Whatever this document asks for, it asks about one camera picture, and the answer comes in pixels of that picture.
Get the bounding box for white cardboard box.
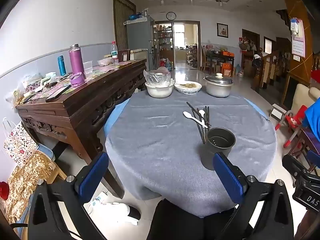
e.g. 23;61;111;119
130;49;148;62

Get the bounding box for purple flask cap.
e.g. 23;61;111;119
69;72;86;87

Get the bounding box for white plastic spoon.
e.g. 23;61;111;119
198;109;207;130
183;111;208;128

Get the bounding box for metal pot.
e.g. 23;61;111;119
205;79;233;98

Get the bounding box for framed wall picture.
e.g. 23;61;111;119
216;23;229;38

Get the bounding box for carved wooden sideboard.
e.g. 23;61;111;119
15;59;148;199

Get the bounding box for purple thermos flask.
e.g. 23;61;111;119
69;44;86;77

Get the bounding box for white and black shoe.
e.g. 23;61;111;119
87;197;142;227

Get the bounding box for person's dark trousers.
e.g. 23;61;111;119
147;198;237;240

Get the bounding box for white step stool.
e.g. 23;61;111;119
268;103;291;121

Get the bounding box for blue bottle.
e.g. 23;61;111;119
58;56;67;76

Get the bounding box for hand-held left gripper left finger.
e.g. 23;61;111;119
27;152;110;240

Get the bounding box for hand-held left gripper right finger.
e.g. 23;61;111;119
212;152;294;240

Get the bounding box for patterned paper gift bag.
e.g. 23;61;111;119
3;117;39;167

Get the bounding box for orange box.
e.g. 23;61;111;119
221;62;235;77

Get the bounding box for dark grey utensil holder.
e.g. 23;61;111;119
202;127;236;171

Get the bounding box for beige armchair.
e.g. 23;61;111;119
291;83;320;111

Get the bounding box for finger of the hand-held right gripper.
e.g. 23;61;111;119
307;150;320;173

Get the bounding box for wall calendar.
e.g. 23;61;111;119
291;18;306;58

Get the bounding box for gold chair cushion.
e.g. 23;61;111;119
4;151;57;225

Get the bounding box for blue tablecloth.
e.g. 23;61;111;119
103;99;271;137

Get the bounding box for grey tablecloth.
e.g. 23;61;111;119
105;90;278;217

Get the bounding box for white basin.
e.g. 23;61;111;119
145;80;175;98

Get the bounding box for patterned bowl with food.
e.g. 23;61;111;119
174;81;202;95

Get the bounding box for red child chair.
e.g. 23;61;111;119
275;104;310;148

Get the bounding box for red-capped water bottle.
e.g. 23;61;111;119
111;41;119;63

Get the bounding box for grey refrigerator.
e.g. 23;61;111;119
124;16;156;72

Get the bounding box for blue cloth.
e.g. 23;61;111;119
304;102;320;141

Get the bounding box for metal pot lid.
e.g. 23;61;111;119
203;73;234;86

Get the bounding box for covered small white bowl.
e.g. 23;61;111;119
97;57;113;67

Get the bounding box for black smartphone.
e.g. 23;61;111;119
45;84;71;103

